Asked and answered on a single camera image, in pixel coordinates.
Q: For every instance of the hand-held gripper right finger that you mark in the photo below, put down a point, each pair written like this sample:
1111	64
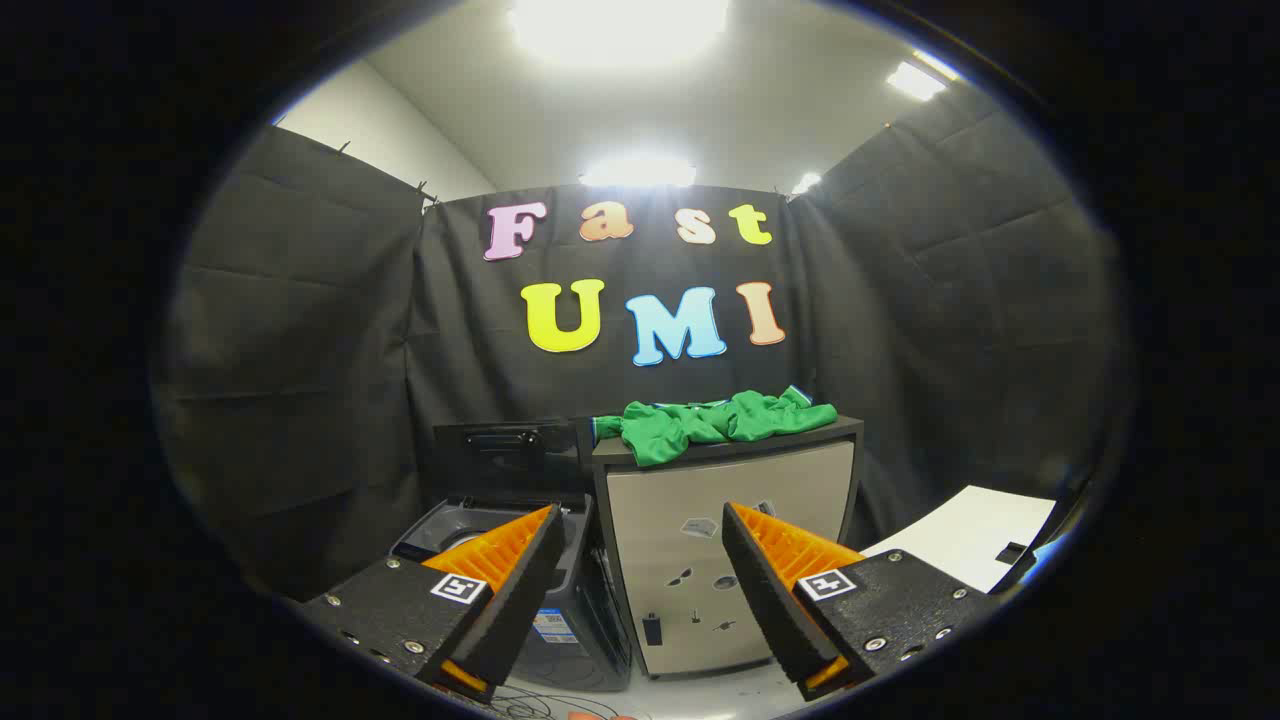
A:
770	600

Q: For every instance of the ceiling light panel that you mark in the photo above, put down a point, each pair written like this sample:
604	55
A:
915	80
620	25
638	172

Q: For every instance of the green polo shirt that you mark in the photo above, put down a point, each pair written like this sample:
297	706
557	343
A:
700	425

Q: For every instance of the small black clip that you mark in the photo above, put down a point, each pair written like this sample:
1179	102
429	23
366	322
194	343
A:
1011	553

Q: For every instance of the grey cabinet with dark top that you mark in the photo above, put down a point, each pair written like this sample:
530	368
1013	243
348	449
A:
660	500

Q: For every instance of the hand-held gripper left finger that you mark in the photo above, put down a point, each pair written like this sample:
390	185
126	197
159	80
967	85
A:
520	600

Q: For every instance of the grey washing machine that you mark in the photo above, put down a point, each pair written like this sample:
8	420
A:
572	650

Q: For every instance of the white board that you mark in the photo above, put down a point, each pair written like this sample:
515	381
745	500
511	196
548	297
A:
960	540

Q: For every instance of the black backdrop cloth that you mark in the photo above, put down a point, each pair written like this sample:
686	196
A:
300	350

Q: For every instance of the dark washing machine lid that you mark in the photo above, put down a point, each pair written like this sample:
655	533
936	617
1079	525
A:
510	460

